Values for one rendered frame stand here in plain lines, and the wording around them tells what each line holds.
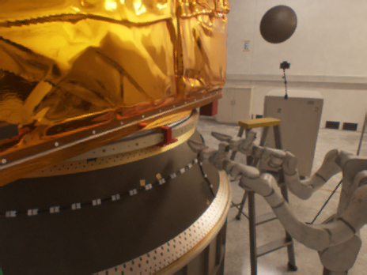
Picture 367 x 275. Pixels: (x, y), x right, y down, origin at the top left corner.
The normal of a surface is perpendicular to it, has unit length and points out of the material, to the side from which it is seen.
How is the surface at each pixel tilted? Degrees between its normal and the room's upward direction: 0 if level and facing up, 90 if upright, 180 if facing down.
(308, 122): 90
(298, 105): 90
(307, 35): 90
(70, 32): 85
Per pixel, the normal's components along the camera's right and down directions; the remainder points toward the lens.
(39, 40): 0.89, 0.07
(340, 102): -0.43, 0.27
